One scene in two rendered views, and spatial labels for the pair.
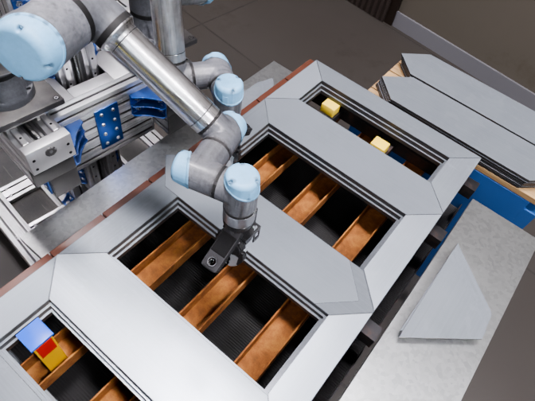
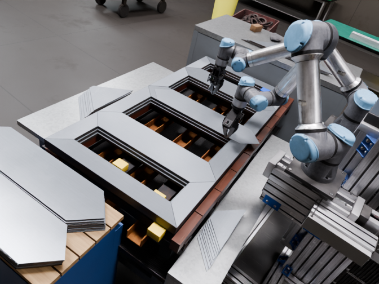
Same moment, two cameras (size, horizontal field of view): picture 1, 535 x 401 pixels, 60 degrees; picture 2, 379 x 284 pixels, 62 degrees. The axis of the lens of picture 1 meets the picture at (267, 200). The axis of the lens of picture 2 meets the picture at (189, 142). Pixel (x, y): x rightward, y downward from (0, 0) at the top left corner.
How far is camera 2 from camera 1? 2.35 m
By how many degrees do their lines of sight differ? 89
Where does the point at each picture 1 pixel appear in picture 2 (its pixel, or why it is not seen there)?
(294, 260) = (183, 101)
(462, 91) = (9, 205)
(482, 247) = (64, 119)
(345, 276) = (159, 94)
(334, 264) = (164, 98)
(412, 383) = (127, 86)
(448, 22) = not seen: outside the picture
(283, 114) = (200, 169)
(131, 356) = (233, 86)
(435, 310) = (111, 94)
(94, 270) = not seen: hidden behind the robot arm
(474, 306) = (91, 93)
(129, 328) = not seen: hidden behind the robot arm
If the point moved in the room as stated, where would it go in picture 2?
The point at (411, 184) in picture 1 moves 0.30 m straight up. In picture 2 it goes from (112, 124) to (116, 72)
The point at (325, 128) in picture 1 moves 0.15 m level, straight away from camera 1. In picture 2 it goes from (168, 159) to (160, 180)
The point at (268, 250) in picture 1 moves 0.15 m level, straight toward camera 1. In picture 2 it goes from (195, 105) to (197, 93)
